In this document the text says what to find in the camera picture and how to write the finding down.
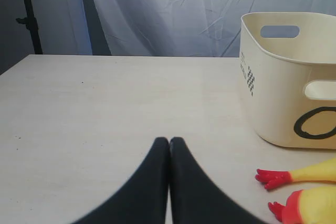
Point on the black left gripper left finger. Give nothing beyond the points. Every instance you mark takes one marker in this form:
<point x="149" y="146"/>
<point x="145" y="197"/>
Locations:
<point x="143" y="198"/>

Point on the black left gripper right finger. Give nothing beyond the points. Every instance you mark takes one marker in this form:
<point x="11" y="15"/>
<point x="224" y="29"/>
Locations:
<point x="194" y="197"/>

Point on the rubber chicken with red collar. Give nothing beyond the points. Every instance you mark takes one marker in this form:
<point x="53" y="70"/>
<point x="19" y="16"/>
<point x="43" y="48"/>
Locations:
<point x="320" y="172"/>

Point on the cream bin marked O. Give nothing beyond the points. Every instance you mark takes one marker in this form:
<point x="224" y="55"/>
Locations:
<point x="287" y="62"/>

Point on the white backdrop cloth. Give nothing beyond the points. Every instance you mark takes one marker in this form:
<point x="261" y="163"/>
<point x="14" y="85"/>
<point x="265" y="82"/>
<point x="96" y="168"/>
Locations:
<point x="191" y="28"/>

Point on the black light stand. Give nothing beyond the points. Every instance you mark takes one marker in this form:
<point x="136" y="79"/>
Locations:
<point x="31" y="25"/>

